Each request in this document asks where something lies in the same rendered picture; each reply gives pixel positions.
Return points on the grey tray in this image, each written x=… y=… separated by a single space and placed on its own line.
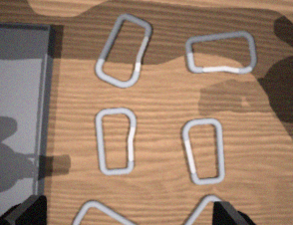
x=26 y=68

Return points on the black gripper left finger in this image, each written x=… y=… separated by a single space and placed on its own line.
x=33 y=211

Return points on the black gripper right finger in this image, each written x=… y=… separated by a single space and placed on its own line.
x=225 y=214

